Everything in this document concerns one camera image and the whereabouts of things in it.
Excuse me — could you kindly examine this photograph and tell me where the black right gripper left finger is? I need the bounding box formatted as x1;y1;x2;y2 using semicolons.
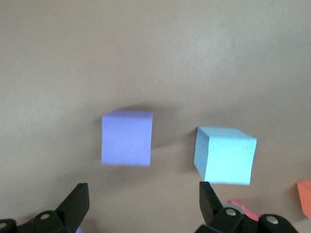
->
0;183;90;233

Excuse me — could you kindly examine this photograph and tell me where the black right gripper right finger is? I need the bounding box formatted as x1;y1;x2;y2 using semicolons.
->
196;181;298;233

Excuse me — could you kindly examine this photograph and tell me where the red foam block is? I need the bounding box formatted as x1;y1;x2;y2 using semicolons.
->
227;199;259;222

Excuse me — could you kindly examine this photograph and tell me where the blue foam block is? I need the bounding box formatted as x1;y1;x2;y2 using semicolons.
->
193;125;258;186

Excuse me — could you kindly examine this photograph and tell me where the orange foam block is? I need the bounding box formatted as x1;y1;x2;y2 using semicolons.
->
296;178;311;218

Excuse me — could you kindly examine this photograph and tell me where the brown table cover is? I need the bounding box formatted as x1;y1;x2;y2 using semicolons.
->
0;0;311;233

